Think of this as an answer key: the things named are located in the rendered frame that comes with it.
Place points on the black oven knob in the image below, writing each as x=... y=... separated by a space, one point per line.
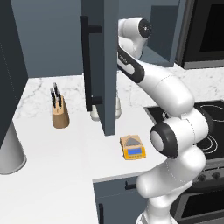
x=201 y=177
x=216 y=175

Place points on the wooden knife block with knives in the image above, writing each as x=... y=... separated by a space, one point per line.
x=60 y=116

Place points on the grey-blue open cabinet door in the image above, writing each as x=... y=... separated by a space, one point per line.
x=106 y=73

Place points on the grey-blue base cabinet door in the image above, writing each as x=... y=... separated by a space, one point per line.
x=122 y=210

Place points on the black hob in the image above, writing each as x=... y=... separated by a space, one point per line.
x=214 y=116

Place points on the white cylindrical container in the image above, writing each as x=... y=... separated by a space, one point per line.
x=10 y=154

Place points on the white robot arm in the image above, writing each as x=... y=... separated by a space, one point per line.
x=175 y=93

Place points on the grey-blue wall cabinet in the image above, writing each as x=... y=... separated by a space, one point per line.
x=163 y=29

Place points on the grey-blue drawer front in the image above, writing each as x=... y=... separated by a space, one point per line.
x=113 y=186

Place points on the white round appliance base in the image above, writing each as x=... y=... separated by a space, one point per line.
x=94 y=115

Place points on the black microwave oven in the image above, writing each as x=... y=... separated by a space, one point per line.
x=207 y=29

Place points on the steel oven front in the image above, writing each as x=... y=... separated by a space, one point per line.
x=204 y=207

